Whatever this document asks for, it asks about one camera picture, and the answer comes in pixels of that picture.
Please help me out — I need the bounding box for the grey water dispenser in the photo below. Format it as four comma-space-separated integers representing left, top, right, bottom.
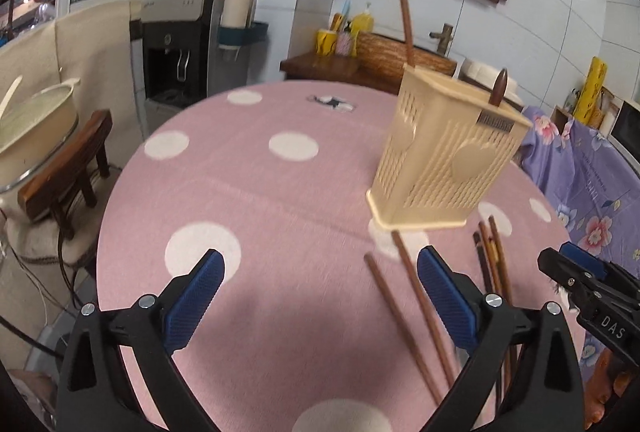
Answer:
130, 0, 228, 113

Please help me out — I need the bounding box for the beige seat cushion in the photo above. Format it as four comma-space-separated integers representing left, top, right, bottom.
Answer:
5, 211, 97, 265

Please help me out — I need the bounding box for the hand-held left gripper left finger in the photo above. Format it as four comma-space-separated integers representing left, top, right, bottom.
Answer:
56, 248, 226, 432

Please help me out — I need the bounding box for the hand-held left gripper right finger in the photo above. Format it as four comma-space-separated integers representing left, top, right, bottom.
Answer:
416, 246, 586, 432

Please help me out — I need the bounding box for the yellow mug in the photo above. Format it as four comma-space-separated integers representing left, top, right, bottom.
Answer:
315, 28, 338, 57

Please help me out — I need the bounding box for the dark chopstick with gold band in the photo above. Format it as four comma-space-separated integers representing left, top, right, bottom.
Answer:
472, 232, 503, 297

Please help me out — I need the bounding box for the yellow soap bottle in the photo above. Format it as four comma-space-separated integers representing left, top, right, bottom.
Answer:
350, 2, 376, 35

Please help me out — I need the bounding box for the yellow wrap roll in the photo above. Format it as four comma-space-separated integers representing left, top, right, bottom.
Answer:
572, 56, 608, 125

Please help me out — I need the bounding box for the white cup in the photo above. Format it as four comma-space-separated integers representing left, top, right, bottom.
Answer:
597, 109, 618, 136

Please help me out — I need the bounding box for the person's right hand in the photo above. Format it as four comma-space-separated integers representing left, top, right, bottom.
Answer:
582, 349, 636, 430

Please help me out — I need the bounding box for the dark wooden chair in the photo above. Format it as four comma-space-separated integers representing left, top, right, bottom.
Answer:
17, 109, 113, 227

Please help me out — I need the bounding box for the dark blue holder tray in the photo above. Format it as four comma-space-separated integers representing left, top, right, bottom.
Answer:
218, 22, 269, 50

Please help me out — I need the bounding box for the small wooden box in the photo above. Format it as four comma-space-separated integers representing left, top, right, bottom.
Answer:
550, 106, 574, 133

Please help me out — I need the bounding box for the black cable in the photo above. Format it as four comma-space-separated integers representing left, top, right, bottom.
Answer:
56, 226, 83, 310

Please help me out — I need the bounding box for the dark wooden counter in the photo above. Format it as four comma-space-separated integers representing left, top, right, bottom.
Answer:
280, 52, 406, 93

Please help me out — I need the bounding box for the purple floral cloth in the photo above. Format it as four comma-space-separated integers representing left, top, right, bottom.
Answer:
520, 106, 640, 363

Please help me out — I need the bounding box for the white ladle handle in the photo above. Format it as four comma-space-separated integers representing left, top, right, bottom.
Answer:
0, 76, 24, 119

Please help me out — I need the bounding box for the white microwave oven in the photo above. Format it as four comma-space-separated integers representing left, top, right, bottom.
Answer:
605, 99, 640, 153

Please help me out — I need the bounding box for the cream rice cooker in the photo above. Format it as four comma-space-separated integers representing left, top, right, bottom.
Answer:
457, 56, 523, 110

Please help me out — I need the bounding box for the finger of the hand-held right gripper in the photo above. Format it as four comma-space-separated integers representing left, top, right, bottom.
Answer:
537, 248, 601, 313
559, 241, 640, 300

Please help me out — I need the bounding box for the beige cloth cover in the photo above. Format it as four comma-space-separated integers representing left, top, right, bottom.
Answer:
0, 2, 147, 147

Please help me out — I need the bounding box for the pink polka dot tablecloth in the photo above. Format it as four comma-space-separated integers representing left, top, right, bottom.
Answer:
96, 80, 586, 432

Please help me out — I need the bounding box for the woven basket basin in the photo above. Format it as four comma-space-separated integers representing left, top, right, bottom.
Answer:
356, 32, 458, 78

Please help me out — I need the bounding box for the cream cooking pot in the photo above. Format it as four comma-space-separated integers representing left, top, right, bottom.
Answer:
0, 76, 81, 185

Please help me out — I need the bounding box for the cream plastic chopstick holder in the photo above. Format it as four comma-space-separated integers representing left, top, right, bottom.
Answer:
366, 64, 533, 233

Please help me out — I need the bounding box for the pink patterned cup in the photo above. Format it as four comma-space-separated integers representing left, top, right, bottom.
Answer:
336, 30, 357, 57

